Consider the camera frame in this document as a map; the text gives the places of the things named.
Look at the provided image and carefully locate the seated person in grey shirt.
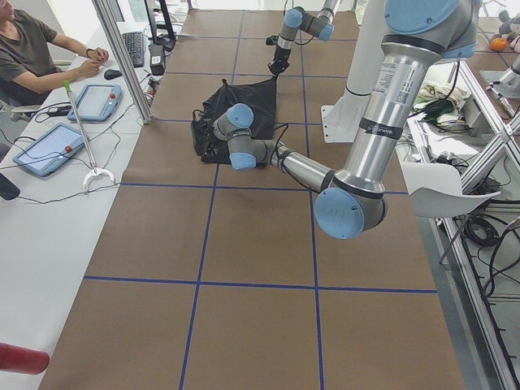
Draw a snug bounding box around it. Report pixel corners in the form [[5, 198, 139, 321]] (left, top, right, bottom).
[[1, 1, 109, 106]]

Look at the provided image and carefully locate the black keyboard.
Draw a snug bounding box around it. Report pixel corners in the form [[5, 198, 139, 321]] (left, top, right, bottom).
[[121, 32, 145, 67]]

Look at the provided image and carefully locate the pile of clothes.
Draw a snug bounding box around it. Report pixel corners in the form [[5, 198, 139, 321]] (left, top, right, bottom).
[[412, 83, 470, 132]]

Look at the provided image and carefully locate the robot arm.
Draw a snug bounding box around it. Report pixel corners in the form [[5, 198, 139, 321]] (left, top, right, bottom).
[[209, 1, 480, 239], [266, 0, 341, 76]]

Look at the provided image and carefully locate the reacher grabber tool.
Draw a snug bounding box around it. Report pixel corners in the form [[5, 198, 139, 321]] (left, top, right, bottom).
[[63, 80, 116, 192]]

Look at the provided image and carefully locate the aluminium frame post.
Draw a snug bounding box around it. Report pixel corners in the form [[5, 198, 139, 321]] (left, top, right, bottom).
[[92, 0, 152, 124]]

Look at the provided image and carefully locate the black box on desk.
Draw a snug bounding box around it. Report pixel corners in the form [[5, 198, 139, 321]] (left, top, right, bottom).
[[148, 44, 166, 76]]

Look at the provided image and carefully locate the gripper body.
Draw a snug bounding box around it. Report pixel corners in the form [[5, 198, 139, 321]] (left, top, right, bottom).
[[205, 129, 223, 157], [273, 46, 291, 65]]

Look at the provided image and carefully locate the upper teach pendant tablet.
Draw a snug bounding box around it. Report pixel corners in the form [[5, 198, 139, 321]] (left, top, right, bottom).
[[75, 84, 123, 123]]

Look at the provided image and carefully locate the red cylinder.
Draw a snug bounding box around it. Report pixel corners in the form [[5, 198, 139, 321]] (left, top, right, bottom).
[[1, 343, 50, 375]]

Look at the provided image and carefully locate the white chair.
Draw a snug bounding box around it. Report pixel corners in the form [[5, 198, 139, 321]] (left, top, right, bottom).
[[401, 162, 501, 219]]

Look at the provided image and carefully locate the teach pendant tablet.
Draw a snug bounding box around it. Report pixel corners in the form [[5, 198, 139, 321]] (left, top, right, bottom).
[[75, 84, 123, 123], [12, 123, 84, 177]]

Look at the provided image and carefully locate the lower teach pendant tablet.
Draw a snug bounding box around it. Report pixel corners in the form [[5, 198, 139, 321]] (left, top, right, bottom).
[[12, 123, 84, 177]]

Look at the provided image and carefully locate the black computer mouse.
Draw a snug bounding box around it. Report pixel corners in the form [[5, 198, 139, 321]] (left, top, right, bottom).
[[104, 69, 122, 80]]

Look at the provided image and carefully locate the black graphic t-shirt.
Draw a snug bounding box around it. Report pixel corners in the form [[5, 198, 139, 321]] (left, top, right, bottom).
[[198, 76, 277, 171]]

